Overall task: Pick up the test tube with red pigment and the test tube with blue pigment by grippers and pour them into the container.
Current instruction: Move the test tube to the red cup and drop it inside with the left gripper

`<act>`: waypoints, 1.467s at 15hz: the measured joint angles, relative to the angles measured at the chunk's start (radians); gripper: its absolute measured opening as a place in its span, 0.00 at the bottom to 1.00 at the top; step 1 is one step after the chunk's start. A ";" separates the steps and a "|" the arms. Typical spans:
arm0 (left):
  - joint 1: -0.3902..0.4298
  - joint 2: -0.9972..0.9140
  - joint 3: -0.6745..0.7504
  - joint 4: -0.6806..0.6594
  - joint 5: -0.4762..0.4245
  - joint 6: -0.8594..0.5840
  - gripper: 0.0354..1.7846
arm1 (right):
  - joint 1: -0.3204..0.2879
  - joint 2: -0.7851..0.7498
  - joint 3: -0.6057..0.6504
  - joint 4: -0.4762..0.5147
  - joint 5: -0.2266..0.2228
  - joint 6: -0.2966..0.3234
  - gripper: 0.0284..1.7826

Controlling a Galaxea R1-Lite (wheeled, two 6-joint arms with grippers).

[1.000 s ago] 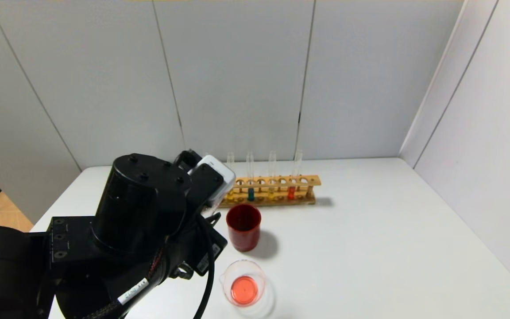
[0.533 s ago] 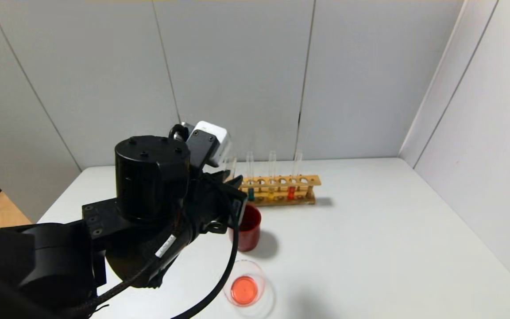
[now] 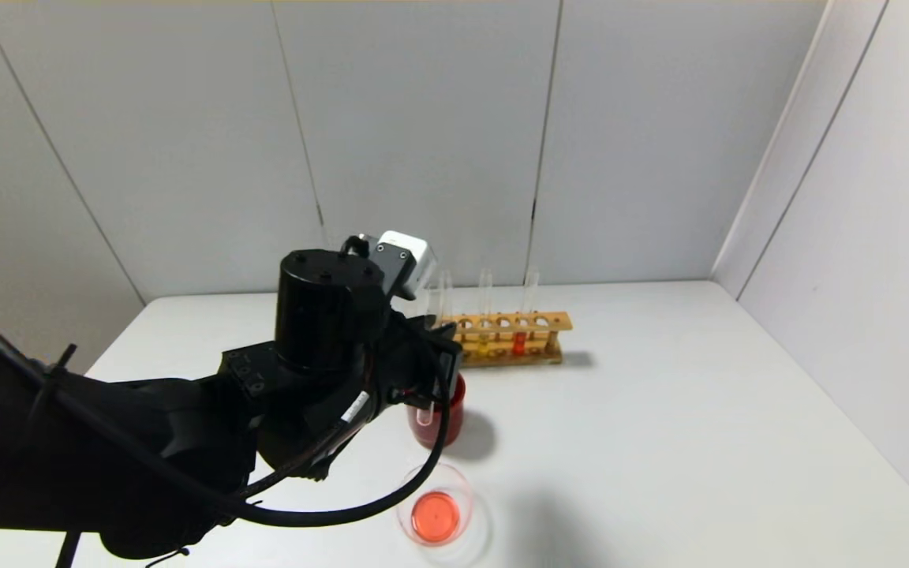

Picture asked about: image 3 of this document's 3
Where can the orange and black left arm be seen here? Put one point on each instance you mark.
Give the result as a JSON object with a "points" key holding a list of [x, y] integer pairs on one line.
{"points": [[147, 442]]}

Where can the wooden test tube rack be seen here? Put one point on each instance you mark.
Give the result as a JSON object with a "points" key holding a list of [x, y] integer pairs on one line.
{"points": [[533, 322]]}

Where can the clear glass beaker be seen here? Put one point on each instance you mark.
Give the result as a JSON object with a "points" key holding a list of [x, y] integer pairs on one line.
{"points": [[435, 517]]}

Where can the red pigment glass test tube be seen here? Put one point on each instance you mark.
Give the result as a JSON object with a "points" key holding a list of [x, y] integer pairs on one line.
{"points": [[529, 292], [425, 416]]}

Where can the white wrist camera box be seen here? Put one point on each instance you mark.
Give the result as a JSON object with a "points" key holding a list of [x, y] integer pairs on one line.
{"points": [[411, 252]]}

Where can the dark red plastic cup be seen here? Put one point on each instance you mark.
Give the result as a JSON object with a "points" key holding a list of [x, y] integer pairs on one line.
{"points": [[454, 426]]}

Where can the blue pigment glass test tube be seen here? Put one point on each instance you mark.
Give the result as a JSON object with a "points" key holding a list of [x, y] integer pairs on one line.
{"points": [[447, 296]]}

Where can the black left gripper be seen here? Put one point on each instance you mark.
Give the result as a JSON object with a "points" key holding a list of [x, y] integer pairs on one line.
{"points": [[450, 364]]}

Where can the yellow pigment glass test tube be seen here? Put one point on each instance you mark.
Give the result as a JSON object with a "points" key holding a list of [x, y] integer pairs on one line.
{"points": [[485, 293]]}

